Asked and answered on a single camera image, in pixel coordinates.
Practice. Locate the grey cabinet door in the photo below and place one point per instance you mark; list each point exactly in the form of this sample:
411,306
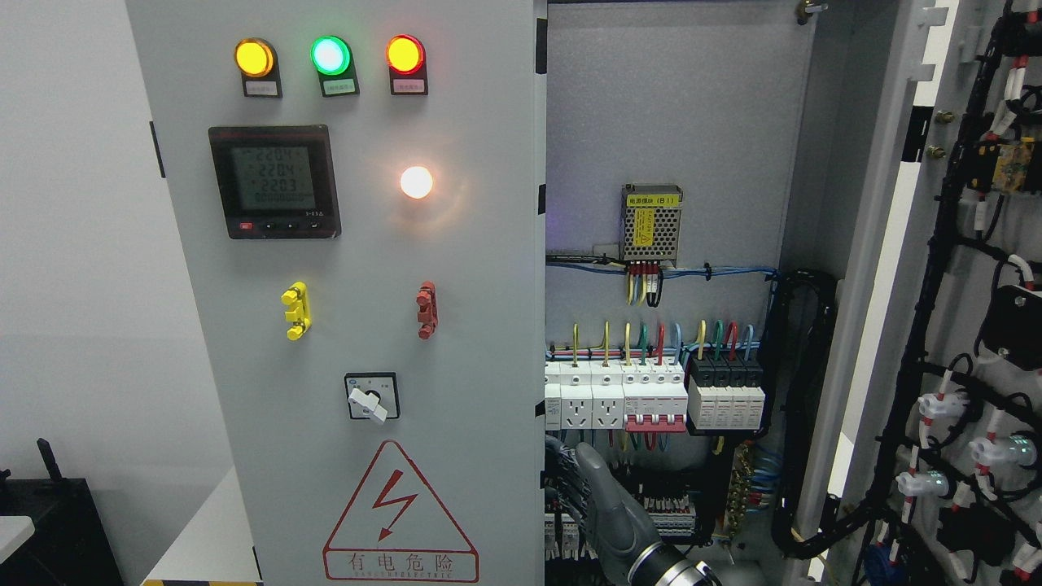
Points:
468,394
947,462

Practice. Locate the white socket breaker row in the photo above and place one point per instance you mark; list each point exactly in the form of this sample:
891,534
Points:
642,398

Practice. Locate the green indicator lamp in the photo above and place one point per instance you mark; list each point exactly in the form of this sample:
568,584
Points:
335,66

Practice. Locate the white glowing indicator lamp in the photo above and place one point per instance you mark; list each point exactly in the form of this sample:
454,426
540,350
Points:
416,182

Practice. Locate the lower relay terminal row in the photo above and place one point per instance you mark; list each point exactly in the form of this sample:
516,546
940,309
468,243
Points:
668,505

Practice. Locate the black white surge protector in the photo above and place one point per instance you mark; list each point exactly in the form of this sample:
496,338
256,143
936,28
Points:
724,395

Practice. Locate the grey cabinet body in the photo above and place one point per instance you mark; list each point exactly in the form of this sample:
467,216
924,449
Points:
787,141

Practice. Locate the red terminal post block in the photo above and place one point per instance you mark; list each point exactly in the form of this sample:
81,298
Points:
427,314

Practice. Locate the white rotary selector switch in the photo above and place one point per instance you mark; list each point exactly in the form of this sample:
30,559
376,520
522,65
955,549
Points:
372,396

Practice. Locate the black box at left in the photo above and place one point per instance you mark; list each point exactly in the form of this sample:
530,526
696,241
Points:
66,543

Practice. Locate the red triangle danger label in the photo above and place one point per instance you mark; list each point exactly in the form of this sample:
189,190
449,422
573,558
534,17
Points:
395,528

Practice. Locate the yellow indicator lamp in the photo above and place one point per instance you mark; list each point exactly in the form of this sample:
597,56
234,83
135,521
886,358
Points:
258,65

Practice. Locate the black digital power meter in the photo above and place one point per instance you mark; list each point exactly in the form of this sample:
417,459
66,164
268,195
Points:
276,181

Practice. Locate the dark grey robot right hand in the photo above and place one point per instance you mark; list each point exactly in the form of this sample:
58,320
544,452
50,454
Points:
614,524

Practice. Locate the perforated metal power supply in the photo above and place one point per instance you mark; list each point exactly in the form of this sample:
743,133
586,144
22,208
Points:
651,222

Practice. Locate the silver robot right forearm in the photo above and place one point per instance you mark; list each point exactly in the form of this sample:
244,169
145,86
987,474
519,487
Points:
661,564

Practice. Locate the yellow terminal post block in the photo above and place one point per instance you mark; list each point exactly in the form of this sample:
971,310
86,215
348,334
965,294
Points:
298,311

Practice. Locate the red indicator lamp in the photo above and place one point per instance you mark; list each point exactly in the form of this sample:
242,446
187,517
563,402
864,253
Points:
407,66

